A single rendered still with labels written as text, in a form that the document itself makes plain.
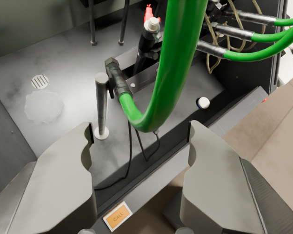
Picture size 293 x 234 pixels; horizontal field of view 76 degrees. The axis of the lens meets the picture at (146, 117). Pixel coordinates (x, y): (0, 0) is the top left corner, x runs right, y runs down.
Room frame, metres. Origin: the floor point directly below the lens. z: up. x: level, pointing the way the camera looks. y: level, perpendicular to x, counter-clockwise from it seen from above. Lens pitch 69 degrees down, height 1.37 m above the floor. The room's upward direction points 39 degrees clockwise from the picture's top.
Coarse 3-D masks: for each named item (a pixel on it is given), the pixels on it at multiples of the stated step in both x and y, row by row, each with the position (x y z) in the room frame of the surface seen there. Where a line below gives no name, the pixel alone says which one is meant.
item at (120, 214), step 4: (120, 208) -0.03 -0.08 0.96; (124, 208) -0.03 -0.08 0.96; (116, 212) -0.04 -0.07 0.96; (120, 212) -0.04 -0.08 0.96; (124, 212) -0.03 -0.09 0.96; (128, 212) -0.03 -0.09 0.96; (104, 216) -0.06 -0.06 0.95; (112, 216) -0.05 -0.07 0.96; (116, 216) -0.05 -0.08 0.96; (120, 216) -0.04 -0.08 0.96; (124, 216) -0.04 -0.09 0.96; (108, 220) -0.06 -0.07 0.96; (112, 220) -0.06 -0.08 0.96; (116, 220) -0.05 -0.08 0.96; (120, 220) -0.05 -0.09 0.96; (112, 224) -0.06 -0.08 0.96; (116, 224) -0.06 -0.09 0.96; (112, 228) -0.07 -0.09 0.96
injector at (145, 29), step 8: (144, 24) 0.22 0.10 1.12; (144, 32) 0.22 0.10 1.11; (152, 32) 0.22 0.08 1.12; (144, 40) 0.22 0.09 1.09; (152, 40) 0.23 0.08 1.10; (144, 48) 0.22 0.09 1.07; (144, 56) 0.23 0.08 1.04; (152, 56) 0.22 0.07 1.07; (136, 64) 0.22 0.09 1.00; (136, 72) 0.22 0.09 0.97
